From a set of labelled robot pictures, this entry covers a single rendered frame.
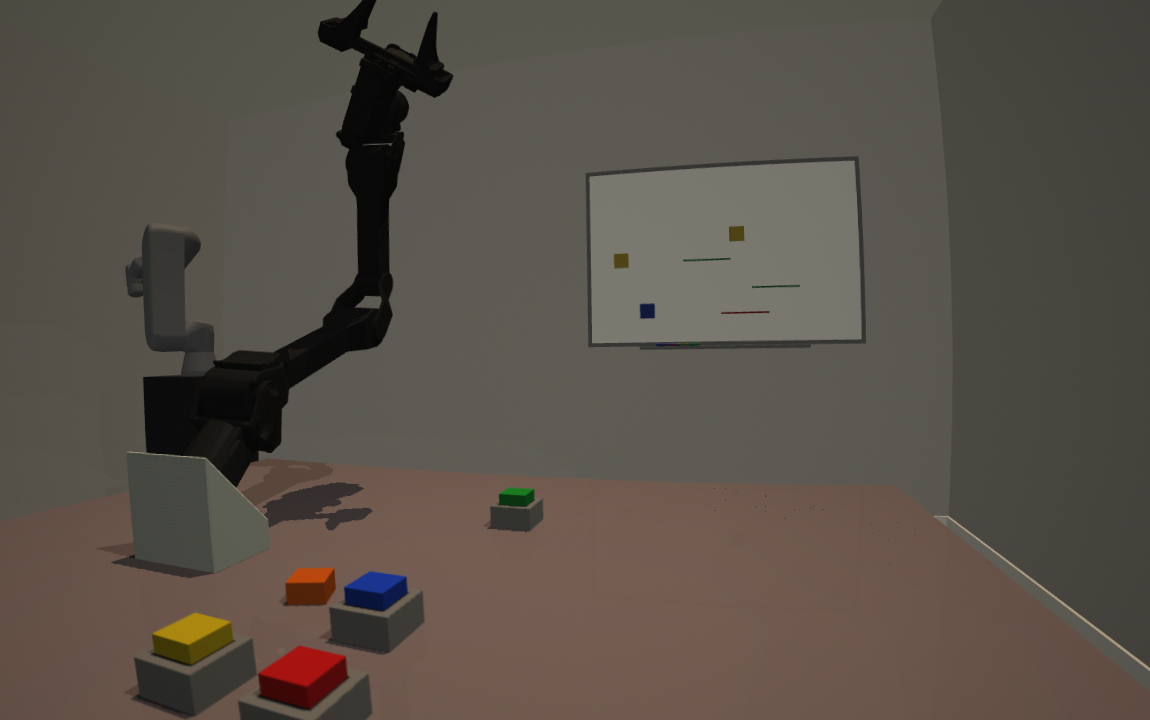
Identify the red button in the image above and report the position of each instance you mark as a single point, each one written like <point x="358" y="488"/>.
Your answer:
<point x="308" y="684"/>

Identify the orange block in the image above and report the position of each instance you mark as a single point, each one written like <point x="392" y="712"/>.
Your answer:
<point x="310" y="586"/>

